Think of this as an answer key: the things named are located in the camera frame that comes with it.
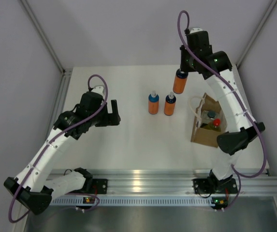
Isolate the light blue top pump bottle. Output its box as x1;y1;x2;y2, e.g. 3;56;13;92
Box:
148;91;159;115

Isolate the dark blue pump bottle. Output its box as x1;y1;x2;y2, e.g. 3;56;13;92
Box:
173;69;188;94
164;92;176;116

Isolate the clear bottle dark cap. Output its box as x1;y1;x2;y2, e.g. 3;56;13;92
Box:
201;110;220;124

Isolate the yellow dish soap red cap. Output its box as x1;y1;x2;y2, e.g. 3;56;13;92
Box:
203;118;221;132

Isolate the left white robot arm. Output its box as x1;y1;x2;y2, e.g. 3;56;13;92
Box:
4;86;121;215

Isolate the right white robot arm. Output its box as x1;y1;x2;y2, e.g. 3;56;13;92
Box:
180;28;265;192

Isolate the jute canvas tote bag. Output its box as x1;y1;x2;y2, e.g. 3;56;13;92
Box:
188;93;227;148

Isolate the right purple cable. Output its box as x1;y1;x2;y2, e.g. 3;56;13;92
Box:
177;10;267;211

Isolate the purple cable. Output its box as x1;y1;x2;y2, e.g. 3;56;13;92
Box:
8;74;108;222
177;10;267;211

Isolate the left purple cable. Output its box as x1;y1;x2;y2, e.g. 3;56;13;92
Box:
8;74;108;222

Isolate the aluminium mounting rail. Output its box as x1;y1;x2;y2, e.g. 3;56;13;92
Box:
44;168;277;197

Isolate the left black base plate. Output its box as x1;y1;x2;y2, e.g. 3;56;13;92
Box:
89;178;108;195

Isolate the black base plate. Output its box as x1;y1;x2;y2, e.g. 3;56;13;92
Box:
193;178;238;195
89;178;108;195

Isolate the right aluminium frame post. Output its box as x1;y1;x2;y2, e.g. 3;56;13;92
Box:
235;0;277;68

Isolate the aluminium frame post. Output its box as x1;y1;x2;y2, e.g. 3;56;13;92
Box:
235;0;277;68
18;0;65;73

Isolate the white slotted cable duct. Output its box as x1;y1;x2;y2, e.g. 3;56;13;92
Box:
50;196;215;206

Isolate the left aluminium frame post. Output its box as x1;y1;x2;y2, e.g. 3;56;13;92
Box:
18;0;65;73

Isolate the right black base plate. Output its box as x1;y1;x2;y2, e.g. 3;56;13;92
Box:
193;178;238;195

